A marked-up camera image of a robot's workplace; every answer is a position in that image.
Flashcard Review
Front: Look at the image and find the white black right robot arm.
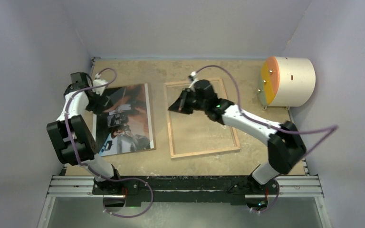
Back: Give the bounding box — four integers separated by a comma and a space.
168, 79, 307, 193

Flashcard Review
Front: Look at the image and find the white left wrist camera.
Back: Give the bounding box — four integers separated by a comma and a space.
92, 73, 108, 95

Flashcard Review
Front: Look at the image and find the brown backing board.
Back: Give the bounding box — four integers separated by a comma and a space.
92, 83, 157, 157

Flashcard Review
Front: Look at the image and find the wooden picture frame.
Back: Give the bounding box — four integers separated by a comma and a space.
164, 81, 241, 160

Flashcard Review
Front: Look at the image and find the white cylinder orange disc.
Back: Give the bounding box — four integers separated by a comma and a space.
258, 56, 316, 109

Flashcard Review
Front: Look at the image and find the black aluminium mounting rail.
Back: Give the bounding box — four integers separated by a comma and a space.
47, 175, 323, 208

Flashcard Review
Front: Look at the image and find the glossy printed photo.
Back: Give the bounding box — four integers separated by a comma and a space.
92, 83, 156, 157

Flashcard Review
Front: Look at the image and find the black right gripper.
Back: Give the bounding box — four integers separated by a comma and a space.
170, 88, 208, 115

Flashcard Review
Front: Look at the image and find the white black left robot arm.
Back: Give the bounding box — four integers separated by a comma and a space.
47, 72, 123, 194

